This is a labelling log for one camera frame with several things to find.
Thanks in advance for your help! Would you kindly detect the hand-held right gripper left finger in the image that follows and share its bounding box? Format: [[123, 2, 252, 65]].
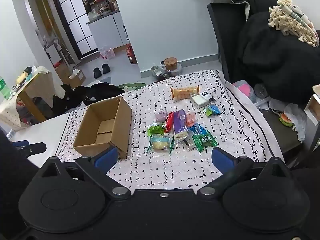
[[40, 147, 131, 200]]

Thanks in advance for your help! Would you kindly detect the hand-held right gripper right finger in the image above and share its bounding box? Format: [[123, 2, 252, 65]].
[[197, 147, 292, 200]]

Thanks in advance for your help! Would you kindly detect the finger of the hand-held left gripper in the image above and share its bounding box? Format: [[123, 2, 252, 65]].
[[12, 141, 47, 158]]

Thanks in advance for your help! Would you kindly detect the dark green snack packet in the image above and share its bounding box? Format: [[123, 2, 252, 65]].
[[192, 133, 218, 152]]

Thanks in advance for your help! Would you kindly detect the blue snack packet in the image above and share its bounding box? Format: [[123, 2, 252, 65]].
[[189, 124, 208, 137]]

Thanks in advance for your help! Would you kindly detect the brown cardboard box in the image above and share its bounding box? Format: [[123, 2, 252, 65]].
[[73, 96, 132, 158]]

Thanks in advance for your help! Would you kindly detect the small green blue packet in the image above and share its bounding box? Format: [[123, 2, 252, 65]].
[[203, 105, 221, 117]]

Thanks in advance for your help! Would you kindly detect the orange pink snack packet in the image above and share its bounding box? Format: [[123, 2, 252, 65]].
[[185, 112, 197, 127]]

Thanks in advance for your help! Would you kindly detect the yellow cake teal packet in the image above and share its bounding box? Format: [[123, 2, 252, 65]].
[[147, 134, 174, 154]]

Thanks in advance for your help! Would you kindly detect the long purple snack packet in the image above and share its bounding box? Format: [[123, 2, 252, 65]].
[[173, 109, 188, 140]]

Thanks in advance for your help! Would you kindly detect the light green snack packet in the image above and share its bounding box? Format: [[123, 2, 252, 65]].
[[147, 123, 165, 136]]

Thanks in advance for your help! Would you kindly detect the white cake packet black label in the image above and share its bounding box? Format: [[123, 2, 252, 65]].
[[191, 91, 216, 108]]

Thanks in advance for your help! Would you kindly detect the red snack packet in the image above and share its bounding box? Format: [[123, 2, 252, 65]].
[[164, 112, 174, 133]]

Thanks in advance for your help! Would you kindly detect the purple round snack packet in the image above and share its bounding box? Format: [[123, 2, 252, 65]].
[[154, 111, 167, 123]]

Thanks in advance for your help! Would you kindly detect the orange biscuit packet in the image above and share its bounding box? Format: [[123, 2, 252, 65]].
[[170, 86, 201, 100]]

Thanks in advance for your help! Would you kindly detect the white black patterned cloth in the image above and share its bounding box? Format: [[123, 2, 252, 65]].
[[54, 69, 285, 190]]

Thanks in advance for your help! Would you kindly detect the wooden side table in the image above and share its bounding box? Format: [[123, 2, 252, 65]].
[[18, 90, 47, 123]]

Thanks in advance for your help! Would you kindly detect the black clothing pile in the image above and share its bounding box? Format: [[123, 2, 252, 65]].
[[52, 82, 93, 118]]

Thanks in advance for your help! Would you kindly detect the green plastic bottle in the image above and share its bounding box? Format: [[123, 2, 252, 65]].
[[0, 76, 12, 100]]

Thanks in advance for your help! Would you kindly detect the cream dotted tablecloth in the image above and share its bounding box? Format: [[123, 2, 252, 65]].
[[0, 66, 63, 130]]

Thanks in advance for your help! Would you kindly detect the black bag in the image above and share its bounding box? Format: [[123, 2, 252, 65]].
[[91, 82, 125, 100]]

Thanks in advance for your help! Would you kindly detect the pink grey plush toy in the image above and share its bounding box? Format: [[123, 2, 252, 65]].
[[232, 80, 255, 98]]

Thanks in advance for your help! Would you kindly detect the burger shaped toy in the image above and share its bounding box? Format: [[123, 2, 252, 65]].
[[279, 112, 295, 127]]

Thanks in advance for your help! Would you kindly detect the green rug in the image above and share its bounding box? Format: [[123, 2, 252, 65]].
[[117, 82, 147, 90]]

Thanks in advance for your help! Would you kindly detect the clear plastic container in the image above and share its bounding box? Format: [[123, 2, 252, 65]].
[[254, 84, 269, 103]]

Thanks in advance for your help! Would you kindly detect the plain cardboard floor box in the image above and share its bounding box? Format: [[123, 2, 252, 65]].
[[54, 62, 73, 83]]

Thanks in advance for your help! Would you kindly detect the cardboard box with tissue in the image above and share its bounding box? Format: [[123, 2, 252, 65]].
[[69, 69, 86, 88]]

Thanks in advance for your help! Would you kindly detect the white plastic bag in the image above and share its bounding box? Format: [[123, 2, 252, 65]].
[[284, 104, 308, 142]]

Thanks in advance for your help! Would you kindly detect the small white appliance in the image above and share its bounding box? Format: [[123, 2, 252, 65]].
[[44, 44, 63, 65]]

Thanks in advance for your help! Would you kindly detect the clear plastic bag with items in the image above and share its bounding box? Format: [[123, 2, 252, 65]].
[[151, 64, 170, 80]]

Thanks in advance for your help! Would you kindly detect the pink plastic bag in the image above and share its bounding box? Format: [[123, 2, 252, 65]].
[[99, 46, 115, 60]]

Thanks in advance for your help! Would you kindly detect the light wooden box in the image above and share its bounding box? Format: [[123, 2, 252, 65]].
[[304, 85, 320, 125]]

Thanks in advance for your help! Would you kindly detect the brown round tub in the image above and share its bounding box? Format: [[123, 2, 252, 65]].
[[164, 57, 178, 70]]

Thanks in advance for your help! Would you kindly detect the large black coat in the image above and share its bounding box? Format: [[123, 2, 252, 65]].
[[236, 11, 320, 105]]

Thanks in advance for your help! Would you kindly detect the black upright panel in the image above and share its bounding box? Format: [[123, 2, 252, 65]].
[[207, 2, 248, 83]]

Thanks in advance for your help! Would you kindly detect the white kitchen cabinet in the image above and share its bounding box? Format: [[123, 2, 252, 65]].
[[86, 11, 130, 53]]

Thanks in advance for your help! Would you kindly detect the dark framed glass door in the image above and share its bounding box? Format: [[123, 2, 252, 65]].
[[50, 0, 99, 58]]

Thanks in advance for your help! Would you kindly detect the cream fringed cloth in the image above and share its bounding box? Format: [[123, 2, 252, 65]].
[[268, 0, 320, 47]]

